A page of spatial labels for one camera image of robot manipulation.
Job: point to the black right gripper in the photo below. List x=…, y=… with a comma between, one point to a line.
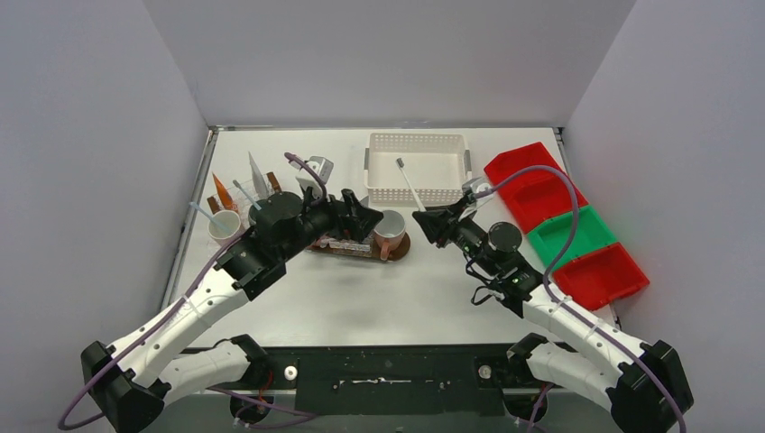
x=443, y=224

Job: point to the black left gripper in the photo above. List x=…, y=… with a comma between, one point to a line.
x=345, y=212

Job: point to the orange-pink mug white inside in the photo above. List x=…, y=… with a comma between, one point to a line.
x=389, y=233

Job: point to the clear acrylic toothbrush holder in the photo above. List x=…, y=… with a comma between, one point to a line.
x=363, y=249

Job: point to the white pink toothbrush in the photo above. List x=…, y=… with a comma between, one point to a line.
x=415, y=195

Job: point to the white toothpaste tube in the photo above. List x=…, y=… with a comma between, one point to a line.
x=258, y=180

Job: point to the white blue toothbrush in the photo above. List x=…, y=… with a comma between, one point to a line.
x=252, y=200

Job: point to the pink mug white inside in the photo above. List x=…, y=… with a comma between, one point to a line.
x=230, y=219

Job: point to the light blue toothbrush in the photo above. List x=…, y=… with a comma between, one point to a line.
x=209, y=216

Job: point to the grey-green ceramic mug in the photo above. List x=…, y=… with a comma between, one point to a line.
x=254, y=211

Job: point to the orange toothpaste tube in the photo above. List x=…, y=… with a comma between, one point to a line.
x=226, y=200

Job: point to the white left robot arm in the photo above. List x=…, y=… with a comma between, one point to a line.
x=133, y=378

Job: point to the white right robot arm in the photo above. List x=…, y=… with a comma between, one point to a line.
x=643, y=386

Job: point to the brown oval wooden tray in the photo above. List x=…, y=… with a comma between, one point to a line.
x=395, y=256

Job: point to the white perforated plastic basket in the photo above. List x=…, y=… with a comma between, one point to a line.
x=437, y=164

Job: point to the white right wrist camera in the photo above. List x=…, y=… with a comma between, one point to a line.
x=479, y=189

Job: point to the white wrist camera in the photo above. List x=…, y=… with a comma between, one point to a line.
x=479, y=189
x=322, y=167

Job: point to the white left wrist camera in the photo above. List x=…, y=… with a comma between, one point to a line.
x=322, y=167

